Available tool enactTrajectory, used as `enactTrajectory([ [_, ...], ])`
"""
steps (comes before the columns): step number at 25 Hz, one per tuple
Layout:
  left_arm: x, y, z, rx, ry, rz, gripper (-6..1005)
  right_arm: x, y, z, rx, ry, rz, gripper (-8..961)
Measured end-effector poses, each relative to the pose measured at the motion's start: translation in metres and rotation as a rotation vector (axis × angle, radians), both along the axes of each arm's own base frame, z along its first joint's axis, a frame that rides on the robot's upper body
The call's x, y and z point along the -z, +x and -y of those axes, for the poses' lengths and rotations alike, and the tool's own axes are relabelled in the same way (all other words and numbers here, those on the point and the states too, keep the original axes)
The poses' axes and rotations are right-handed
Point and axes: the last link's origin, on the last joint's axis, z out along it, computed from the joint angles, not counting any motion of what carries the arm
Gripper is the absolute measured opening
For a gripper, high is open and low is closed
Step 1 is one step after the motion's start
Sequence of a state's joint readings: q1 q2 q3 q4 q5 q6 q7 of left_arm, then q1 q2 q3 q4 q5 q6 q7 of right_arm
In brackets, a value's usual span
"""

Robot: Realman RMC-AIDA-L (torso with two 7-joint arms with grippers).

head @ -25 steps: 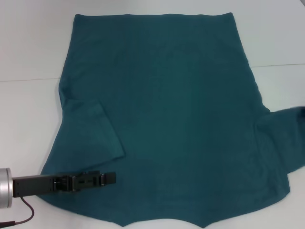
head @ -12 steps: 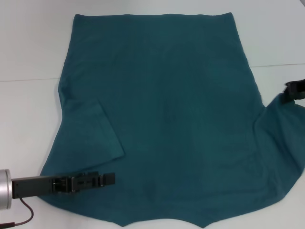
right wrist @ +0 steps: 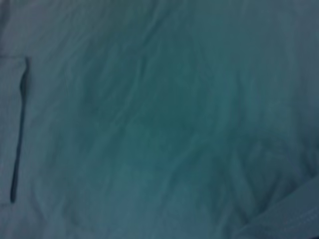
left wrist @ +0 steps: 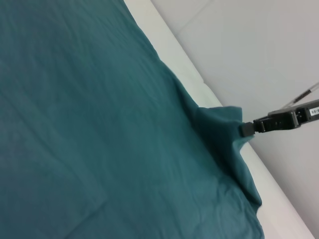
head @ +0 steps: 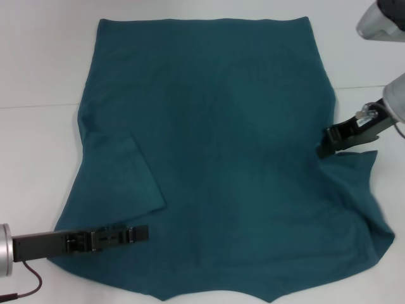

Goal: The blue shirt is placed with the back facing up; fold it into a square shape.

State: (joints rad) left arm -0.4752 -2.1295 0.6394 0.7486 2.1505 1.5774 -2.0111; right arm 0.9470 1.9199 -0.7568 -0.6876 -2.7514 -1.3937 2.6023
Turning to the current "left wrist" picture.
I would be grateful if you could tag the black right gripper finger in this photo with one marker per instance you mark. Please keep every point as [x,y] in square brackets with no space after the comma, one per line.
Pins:
[248,129]

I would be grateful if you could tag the teal blue shirt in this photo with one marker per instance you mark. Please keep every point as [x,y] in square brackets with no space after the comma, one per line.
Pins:
[99,124]

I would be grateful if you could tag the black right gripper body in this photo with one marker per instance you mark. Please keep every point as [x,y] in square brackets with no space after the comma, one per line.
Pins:
[291,117]

